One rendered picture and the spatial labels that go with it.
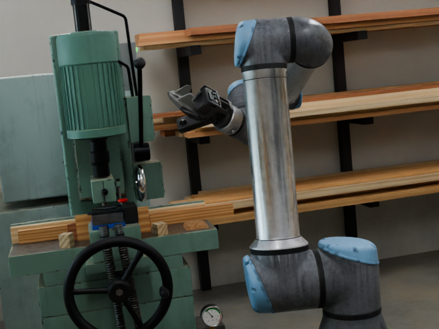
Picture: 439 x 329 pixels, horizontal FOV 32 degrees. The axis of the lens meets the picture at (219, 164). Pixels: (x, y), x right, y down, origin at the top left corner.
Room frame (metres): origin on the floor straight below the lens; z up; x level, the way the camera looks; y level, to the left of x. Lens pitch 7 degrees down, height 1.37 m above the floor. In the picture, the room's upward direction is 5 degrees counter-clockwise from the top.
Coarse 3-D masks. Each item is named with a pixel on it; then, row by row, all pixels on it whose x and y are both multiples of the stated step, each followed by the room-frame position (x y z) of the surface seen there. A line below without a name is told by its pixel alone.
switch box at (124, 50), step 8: (120, 48) 2.58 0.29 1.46; (128, 48) 2.59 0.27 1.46; (136, 48) 2.60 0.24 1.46; (128, 56) 2.59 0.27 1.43; (136, 56) 2.59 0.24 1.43; (128, 64) 2.59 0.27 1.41; (136, 72) 2.59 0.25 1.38; (128, 80) 2.59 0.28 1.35; (136, 80) 2.59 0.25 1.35; (128, 88) 2.59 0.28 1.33
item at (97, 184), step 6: (90, 180) 2.32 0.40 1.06; (96, 180) 2.25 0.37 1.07; (102, 180) 2.25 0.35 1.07; (108, 180) 2.25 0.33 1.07; (114, 180) 2.26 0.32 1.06; (96, 186) 2.25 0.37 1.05; (102, 186) 2.25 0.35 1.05; (108, 186) 2.25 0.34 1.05; (114, 186) 2.26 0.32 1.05; (96, 192) 2.24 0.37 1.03; (108, 192) 2.25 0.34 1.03; (114, 192) 2.25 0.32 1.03; (96, 198) 2.24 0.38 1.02; (102, 198) 2.25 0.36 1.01; (108, 198) 2.25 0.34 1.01; (114, 198) 2.25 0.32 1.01; (102, 204) 2.29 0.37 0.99
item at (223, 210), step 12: (216, 204) 2.37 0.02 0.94; (228, 204) 2.36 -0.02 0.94; (156, 216) 2.32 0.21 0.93; (168, 216) 2.32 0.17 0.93; (180, 216) 2.33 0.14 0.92; (192, 216) 2.34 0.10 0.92; (204, 216) 2.34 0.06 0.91; (216, 216) 2.35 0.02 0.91; (228, 216) 2.36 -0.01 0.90; (36, 228) 2.25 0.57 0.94; (48, 228) 2.26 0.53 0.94; (60, 228) 2.26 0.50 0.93; (24, 240) 2.24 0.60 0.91; (36, 240) 2.25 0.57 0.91
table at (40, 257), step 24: (48, 240) 2.26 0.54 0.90; (144, 240) 2.15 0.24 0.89; (168, 240) 2.17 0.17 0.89; (192, 240) 2.18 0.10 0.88; (216, 240) 2.19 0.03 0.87; (24, 264) 2.09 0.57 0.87; (48, 264) 2.10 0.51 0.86; (96, 264) 2.03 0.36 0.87; (120, 264) 2.05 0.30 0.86; (144, 264) 2.06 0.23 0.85
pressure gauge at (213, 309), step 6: (204, 306) 2.14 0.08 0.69; (210, 306) 2.12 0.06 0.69; (216, 306) 2.13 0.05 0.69; (204, 312) 2.12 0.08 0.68; (210, 312) 2.12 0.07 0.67; (216, 312) 2.12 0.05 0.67; (204, 318) 2.12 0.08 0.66; (210, 318) 2.12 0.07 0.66; (216, 318) 2.12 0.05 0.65; (222, 318) 2.13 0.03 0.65; (210, 324) 2.12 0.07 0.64; (216, 324) 2.12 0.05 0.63
